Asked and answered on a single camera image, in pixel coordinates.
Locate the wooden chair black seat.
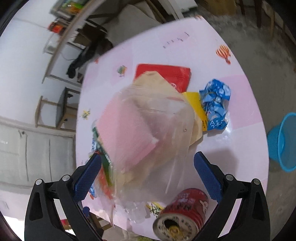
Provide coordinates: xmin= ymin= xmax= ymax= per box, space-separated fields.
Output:
xmin=35 ymin=87 xmax=80 ymax=133

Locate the pink paper sheet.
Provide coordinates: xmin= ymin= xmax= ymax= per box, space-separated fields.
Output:
xmin=96 ymin=95 xmax=159 ymax=173

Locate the red drink can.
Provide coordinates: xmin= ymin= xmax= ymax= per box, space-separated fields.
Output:
xmin=152 ymin=188 xmax=209 ymax=240

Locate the crumpled blue wrapper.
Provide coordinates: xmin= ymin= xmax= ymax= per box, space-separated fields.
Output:
xmin=199 ymin=79 xmax=231 ymax=131

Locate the blue plastic basin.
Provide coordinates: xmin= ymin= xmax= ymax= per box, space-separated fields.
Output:
xmin=267 ymin=113 xmax=296 ymax=172

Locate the red lidded jar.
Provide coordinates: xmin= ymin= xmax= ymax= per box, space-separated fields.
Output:
xmin=48 ymin=22 xmax=66 ymax=36

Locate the red foil snack bag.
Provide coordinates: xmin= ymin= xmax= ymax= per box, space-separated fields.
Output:
xmin=134 ymin=63 xmax=191 ymax=93

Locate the clear plastic container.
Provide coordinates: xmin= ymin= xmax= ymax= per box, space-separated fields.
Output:
xmin=93 ymin=85 xmax=195 ymax=221

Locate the yellow wrapper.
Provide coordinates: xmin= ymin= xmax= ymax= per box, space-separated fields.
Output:
xmin=183 ymin=92 xmax=208 ymax=132

